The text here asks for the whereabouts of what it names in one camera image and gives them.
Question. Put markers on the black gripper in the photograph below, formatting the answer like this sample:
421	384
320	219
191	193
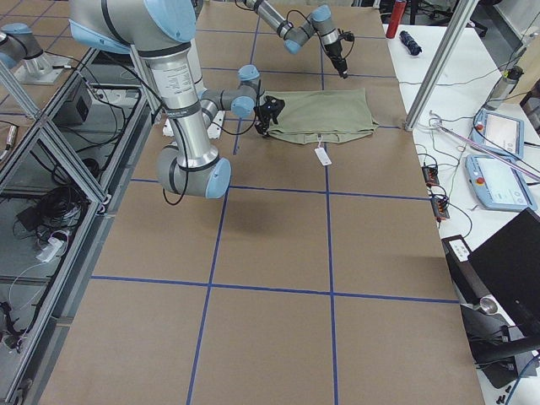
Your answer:
335	51
265	116

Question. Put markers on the green long-sleeve shirt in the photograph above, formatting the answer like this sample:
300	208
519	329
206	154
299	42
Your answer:
331	116

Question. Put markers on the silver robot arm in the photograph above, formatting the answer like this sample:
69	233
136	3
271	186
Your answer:
162	32
295	29

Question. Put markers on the white shirt price tag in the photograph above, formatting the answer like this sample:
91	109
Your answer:
322	156

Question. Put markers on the red bottle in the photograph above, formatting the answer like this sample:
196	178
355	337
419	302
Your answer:
397	12

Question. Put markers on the blue tape line crosswise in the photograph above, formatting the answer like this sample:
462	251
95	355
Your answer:
288	190

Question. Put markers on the grey water bottle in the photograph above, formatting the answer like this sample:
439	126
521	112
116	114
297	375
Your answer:
505	85

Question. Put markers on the upper teach pendant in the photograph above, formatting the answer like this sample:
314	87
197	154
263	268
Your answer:
503	135

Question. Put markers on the teach pendant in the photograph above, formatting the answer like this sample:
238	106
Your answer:
498	186
503	135

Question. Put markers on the lower teach pendant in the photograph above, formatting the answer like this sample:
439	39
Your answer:
498	186

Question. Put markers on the black box with label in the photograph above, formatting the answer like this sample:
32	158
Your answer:
468	282

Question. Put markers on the white power strip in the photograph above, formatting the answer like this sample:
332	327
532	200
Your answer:
55	247

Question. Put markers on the black monitor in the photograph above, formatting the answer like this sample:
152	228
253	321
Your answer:
508	265

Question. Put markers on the aluminium frame post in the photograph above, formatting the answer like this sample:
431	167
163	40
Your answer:
453	32

